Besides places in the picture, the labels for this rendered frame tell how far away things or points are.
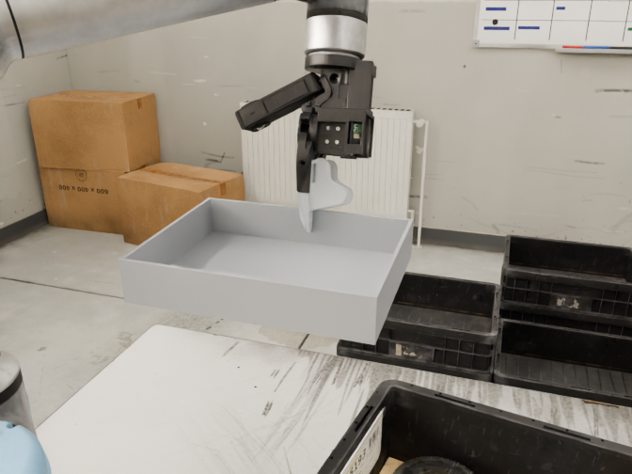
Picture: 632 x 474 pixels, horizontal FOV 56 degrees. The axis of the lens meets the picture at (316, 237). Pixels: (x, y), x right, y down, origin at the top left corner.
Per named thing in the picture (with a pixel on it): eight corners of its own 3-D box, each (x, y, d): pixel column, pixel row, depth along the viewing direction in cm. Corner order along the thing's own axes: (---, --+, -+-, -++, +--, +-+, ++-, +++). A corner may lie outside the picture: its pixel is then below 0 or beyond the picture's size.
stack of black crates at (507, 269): (486, 395, 193) (503, 269, 177) (491, 347, 220) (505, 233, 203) (622, 419, 182) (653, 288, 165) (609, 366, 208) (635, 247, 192)
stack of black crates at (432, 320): (333, 451, 169) (335, 311, 153) (358, 390, 196) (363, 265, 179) (478, 484, 158) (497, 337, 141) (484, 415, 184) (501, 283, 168)
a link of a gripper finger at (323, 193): (341, 236, 71) (348, 158, 70) (292, 231, 72) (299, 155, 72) (346, 235, 74) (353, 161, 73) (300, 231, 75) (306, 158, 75)
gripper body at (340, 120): (361, 160, 69) (370, 54, 68) (291, 155, 71) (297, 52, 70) (371, 163, 77) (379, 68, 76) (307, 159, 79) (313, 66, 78)
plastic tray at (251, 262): (124, 302, 63) (118, 259, 61) (211, 232, 81) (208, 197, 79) (374, 344, 55) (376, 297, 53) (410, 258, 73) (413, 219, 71)
